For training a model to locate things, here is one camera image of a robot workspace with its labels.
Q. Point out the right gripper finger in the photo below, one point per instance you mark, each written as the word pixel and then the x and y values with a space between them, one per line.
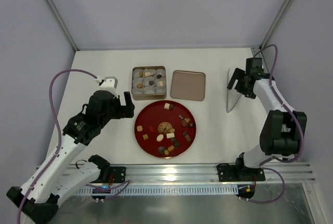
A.
pixel 238 74
pixel 240 86

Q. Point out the caramel barrel chocolate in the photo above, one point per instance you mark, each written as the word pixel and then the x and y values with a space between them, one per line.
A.
pixel 171 148

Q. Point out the tan rounded square chocolate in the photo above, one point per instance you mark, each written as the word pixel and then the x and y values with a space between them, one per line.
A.
pixel 140 128

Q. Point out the grey brown round chocolate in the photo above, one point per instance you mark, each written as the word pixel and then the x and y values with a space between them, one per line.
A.
pixel 161 150

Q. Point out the white square chocolate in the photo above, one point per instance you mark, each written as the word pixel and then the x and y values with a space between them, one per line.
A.
pixel 166 106

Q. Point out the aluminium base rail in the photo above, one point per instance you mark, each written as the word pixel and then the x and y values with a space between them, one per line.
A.
pixel 139 173

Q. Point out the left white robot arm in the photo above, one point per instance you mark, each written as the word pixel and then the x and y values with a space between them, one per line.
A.
pixel 41 196

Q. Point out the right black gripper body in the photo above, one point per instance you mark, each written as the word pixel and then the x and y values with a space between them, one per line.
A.
pixel 241 85

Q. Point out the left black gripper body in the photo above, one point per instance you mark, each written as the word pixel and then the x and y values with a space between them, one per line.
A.
pixel 122 107

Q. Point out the metal serving tongs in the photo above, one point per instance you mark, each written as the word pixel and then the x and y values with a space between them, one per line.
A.
pixel 232 99

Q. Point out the white rectangular chocolate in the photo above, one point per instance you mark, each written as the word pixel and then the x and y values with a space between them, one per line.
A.
pixel 170 135

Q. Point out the brown oval chocolate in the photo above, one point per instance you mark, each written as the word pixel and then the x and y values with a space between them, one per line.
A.
pixel 184 123

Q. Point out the brown rectangular chocolate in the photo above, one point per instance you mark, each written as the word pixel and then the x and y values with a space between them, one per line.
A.
pixel 187 137

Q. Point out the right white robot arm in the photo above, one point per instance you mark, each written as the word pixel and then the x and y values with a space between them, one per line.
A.
pixel 283 131

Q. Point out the gold tin box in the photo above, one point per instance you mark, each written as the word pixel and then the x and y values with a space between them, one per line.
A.
pixel 149 92

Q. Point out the gold tin lid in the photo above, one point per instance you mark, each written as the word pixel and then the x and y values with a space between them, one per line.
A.
pixel 188 85

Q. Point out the red round tray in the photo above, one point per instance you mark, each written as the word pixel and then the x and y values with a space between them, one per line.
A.
pixel 162 120

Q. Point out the dark square chocolate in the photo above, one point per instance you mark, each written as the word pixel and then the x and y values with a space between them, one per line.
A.
pixel 177 143

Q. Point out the white swirl oval chocolate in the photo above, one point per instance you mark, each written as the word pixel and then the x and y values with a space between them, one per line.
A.
pixel 160 138

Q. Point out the white slotted cable duct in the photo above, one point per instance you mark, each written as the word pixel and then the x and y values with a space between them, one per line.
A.
pixel 165 190

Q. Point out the aluminium frame post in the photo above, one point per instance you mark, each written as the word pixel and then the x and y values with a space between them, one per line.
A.
pixel 58 18

